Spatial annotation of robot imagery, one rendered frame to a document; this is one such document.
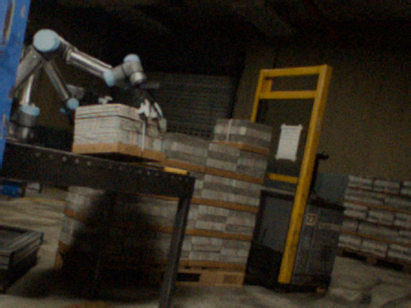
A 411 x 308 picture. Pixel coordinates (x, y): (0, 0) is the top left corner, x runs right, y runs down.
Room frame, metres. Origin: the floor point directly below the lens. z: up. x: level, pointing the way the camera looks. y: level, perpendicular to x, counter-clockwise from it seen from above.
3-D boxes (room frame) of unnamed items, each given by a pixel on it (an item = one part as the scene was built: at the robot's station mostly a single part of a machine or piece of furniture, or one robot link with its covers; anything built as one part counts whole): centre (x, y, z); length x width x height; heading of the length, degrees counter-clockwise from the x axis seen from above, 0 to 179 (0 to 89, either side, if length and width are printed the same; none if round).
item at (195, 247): (3.66, 0.16, 0.42); 1.17 x 0.39 x 0.83; 125
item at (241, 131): (4.08, -0.44, 0.65); 0.39 x 0.30 x 1.29; 35
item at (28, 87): (3.39, 1.09, 1.19); 0.15 x 0.12 x 0.55; 29
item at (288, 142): (4.34, -0.81, 1.28); 0.57 x 0.01 x 0.65; 35
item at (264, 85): (4.60, -0.60, 0.97); 0.09 x 0.09 x 1.75; 35
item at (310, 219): (4.54, -1.10, 0.40); 0.69 x 0.55 x 0.80; 35
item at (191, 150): (3.74, 0.05, 0.95); 0.38 x 0.29 x 0.23; 36
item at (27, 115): (3.28, 1.03, 0.98); 0.13 x 0.12 x 0.14; 29
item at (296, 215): (4.06, -0.98, 0.97); 0.09 x 0.09 x 1.75; 35
